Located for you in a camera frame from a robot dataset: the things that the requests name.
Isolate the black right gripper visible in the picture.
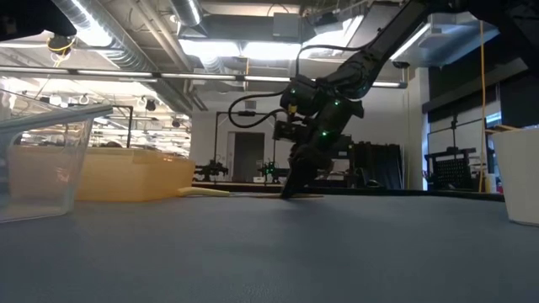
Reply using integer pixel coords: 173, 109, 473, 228
279, 74, 366, 200

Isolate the yellow-handled knife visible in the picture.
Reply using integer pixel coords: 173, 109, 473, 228
174, 185, 253, 199

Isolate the dark storage shelf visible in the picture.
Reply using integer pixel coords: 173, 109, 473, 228
319, 133, 354, 188

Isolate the black curtain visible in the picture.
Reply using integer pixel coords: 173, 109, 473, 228
349, 141, 404, 190

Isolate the black perforated cart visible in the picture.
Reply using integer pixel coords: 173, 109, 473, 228
423, 146, 478, 191

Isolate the grey ceiling box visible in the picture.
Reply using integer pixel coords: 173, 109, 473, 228
272, 12, 301, 39

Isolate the black stand pole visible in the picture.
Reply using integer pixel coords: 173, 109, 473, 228
449, 112, 459, 149

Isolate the long ceiling light bar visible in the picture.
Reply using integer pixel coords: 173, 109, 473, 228
0, 64, 408, 90

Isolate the white bottle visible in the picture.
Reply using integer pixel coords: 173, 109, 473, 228
483, 172, 499, 194

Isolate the orange translucent plastic bin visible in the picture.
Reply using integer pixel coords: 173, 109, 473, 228
6, 145, 196, 203

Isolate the blue-grey table mat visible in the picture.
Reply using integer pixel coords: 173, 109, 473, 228
0, 191, 539, 303

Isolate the white cup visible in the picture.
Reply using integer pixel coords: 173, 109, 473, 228
490, 127, 539, 227

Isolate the clear plastic bin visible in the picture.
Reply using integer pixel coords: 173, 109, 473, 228
0, 86, 115, 224

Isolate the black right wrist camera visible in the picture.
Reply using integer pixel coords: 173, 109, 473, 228
272, 119, 312, 144

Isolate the black aluminium table frame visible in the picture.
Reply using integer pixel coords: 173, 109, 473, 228
191, 180, 506, 202

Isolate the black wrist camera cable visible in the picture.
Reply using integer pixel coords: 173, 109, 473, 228
227, 44, 363, 130

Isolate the black gantry frame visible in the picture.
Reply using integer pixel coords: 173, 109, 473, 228
213, 109, 278, 183
100, 103, 135, 149

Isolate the rectangular grey ceiling duct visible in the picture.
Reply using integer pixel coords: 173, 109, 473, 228
389, 12, 500, 68

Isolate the round silver duct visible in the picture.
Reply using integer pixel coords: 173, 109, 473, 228
169, 0, 204, 27

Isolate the black yellow cable reel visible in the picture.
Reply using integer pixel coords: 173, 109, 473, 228
45, 34, 77, 56

